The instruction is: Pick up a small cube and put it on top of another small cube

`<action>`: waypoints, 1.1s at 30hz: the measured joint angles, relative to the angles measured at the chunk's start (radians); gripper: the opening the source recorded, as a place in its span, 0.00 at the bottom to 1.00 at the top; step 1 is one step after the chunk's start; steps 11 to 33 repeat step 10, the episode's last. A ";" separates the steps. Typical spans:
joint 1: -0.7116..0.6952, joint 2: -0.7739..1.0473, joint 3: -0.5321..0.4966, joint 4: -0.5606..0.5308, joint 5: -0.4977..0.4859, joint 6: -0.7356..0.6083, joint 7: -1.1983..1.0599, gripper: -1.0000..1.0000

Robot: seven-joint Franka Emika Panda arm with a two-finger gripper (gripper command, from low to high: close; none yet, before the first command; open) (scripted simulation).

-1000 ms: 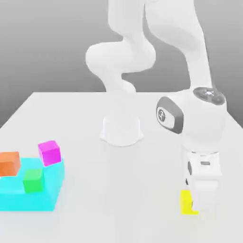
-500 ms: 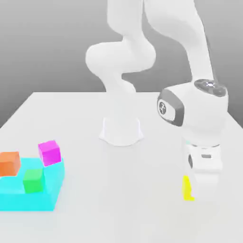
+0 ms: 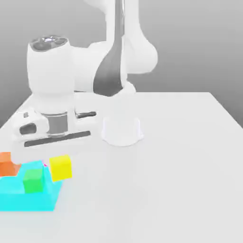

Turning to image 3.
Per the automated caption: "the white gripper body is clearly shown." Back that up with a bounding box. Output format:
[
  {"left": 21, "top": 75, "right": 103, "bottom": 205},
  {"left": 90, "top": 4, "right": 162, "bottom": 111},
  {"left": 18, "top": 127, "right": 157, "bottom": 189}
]
[{"left": 10, "top": 129, "right": 94, "bottom": 165}]

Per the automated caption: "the small yellow cube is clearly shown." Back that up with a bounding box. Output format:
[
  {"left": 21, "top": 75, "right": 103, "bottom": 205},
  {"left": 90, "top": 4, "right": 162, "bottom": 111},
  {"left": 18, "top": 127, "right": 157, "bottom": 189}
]
[{"left": 49, "top": 154, "right": 73, "bottom": 182}]

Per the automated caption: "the small green cube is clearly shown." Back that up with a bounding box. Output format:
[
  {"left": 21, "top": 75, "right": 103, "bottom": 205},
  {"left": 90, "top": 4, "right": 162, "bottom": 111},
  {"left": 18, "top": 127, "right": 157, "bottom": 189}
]
[{"left": 22, "top": 168, "right": 45, "bottom": 194}]

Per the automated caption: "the large orange box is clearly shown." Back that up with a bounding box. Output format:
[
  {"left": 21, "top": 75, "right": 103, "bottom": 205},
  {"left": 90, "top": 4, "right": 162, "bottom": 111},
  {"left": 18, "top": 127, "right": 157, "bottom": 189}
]
[{"left": 0, "top": 151, "right": 22, "bottom": 178}]

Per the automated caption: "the large cyan box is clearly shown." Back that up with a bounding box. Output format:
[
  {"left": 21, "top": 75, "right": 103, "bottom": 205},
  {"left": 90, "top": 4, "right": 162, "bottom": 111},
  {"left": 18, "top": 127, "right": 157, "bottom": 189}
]
[{"left": 0, "top": 160, "right": 64, "bottom": 213}]

